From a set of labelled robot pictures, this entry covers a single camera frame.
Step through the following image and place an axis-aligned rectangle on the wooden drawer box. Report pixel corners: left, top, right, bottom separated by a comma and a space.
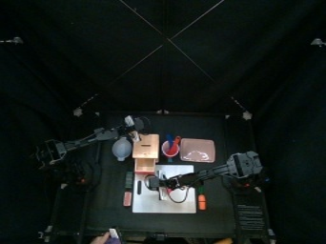
132, 133, 161, 160

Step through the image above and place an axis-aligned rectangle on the wooden pull-out drawer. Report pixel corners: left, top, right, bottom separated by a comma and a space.
134, 157, 158, 174

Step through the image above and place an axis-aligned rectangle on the clear glass bowl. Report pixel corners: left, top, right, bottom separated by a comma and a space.
112, 136, 134, 162

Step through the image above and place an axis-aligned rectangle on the person's hand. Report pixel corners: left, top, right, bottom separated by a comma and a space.
90, 232, 113, 244

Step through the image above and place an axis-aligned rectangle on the dark green toy block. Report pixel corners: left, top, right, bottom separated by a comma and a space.
125, 171, 136, 189

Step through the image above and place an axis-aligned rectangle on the pink toy block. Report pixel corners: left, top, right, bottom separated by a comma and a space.
122, 191, 134, 208

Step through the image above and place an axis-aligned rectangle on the blue plastic utensil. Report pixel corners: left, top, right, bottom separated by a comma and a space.
166, 133, 176, 151

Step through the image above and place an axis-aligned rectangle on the red plastic cup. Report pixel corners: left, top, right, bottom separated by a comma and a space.
161, 140, 182, 158

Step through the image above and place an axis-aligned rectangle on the red plastic utensil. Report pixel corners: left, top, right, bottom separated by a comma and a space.
170, 135, 182, 153

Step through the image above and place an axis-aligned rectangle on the white cutting board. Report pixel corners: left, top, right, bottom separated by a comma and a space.
132, 164, 198, 214

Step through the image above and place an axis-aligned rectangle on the orange and green toy carrot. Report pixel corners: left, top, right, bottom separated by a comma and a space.
198, 186, 208, 212

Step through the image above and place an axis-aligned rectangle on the pink square tray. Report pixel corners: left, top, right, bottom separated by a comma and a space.
178, 137, 217, 164

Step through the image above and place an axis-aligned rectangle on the black cable loop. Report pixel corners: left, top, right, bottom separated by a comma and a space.
166, 187, 190, 204

